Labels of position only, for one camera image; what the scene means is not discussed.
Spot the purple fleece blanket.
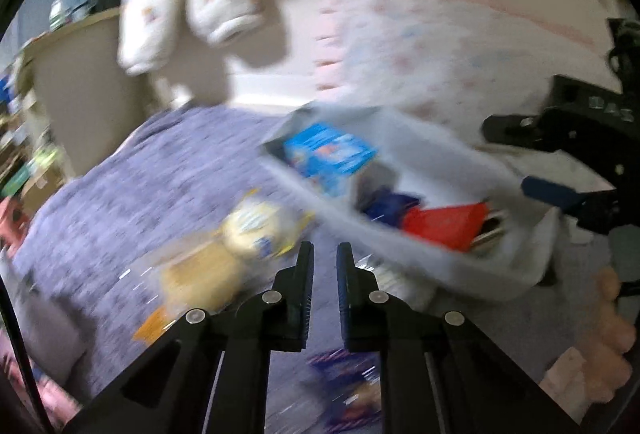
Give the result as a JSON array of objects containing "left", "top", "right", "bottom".
[{"left": 10, "top": 107, "right": 601, "bottom": 434}]

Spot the dark blue packet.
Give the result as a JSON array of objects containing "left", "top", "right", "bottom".
[{"left": 364, "top": 188, "right": 422, "bottom": 229}]

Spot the white plastic bin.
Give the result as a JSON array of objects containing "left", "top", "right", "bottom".
[{"left": 259, "top": 103, "right": 562, "bottom": 301}]

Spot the white printed pillow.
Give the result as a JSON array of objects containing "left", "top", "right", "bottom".
[{"left": 314, "top": 0, "right": 608, "bottom": 155}]

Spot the beige bed panel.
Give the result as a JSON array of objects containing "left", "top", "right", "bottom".
[{"left": 22, "top": 7, "right": 161, "bottom": 177}]

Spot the clear bread bag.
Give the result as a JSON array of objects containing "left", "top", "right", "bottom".
[{"left": 159, "top": 191, "right": 313, "bottom": 317}]

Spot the person's right hand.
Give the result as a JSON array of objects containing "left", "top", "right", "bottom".
[{"left": 575, "top": 267, "right": 638, "bottom": 405}]

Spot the blue printed box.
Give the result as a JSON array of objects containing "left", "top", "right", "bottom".
[{"left": 284, "top": 123, "right": 379, "bottom": 196}]

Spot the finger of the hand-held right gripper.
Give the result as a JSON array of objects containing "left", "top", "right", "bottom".
[
  {"left": 520, "top": 175, "right": 618, "bottom": 235},
  {"left": 481, "top": 113, "right": 566, "bottom": 151}
]

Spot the red snack packet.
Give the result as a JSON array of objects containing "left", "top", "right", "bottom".
[{"left": 401, "top": 203, "right": 490, "bottom": 251}]

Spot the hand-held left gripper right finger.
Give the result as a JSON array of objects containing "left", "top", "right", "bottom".
[{"left": 336, "top": 241, "right": 582, "bottom": 434}]

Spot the blue striped snack packet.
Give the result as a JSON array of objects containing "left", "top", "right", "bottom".
[{"left": 306, "top": 348, "right": 387, "bottom": 432}]

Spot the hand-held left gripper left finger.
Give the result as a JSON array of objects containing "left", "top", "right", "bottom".
[{"left": 64, "top": 241, "right": 316, "bottom": 434}]

